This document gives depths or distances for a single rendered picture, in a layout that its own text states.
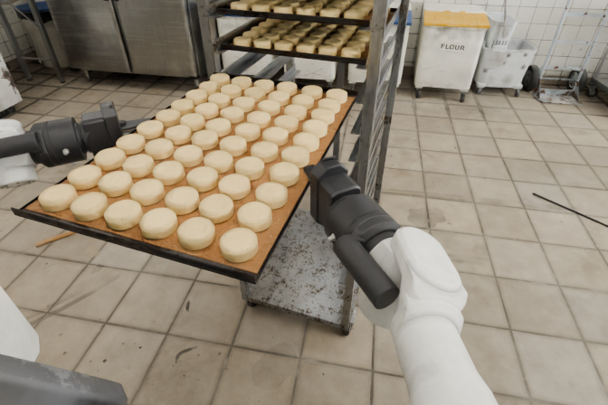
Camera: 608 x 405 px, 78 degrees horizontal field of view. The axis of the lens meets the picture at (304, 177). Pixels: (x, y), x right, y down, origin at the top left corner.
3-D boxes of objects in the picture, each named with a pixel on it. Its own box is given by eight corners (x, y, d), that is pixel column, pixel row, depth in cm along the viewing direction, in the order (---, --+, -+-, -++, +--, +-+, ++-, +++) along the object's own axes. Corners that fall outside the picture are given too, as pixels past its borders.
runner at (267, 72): (230, 114, 112) (229, 105, 111) (222, 112, 113) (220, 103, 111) (300, 50, 161) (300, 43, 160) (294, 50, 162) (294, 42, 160)
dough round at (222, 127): (232, 125, 80) (231, 117, 79) (231, 136, 76) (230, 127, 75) (207, 127, 79) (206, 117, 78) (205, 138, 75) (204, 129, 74)
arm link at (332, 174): (346, 210, 67) (386, 255, 59) (298, 226, 64) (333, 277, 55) (351, 149, 60) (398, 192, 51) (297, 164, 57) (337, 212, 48)
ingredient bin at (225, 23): (222, 87, 393) (211, 8, 348) (238, 66, 444) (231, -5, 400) (272, 89, 387) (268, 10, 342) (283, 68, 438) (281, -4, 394)
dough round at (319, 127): (298, 134, 77) (298, 125, 76) (312, 125, 80) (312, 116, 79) (318, 141, 74) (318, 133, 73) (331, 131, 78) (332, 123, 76)
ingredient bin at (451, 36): (410, 99, 367) (424, 16, 322) (410, 76, 417) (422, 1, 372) (469, 105, 357) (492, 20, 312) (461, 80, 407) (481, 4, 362)
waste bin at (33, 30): (98, 56, 473) (80, -1, 434) (69, 71, 430) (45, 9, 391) (59, 53, 480) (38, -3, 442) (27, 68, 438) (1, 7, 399)
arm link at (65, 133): (132, 167, 78) (68, 182, 74) (128, 145, 85) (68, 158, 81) (114, 112, 71) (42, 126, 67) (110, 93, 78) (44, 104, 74)
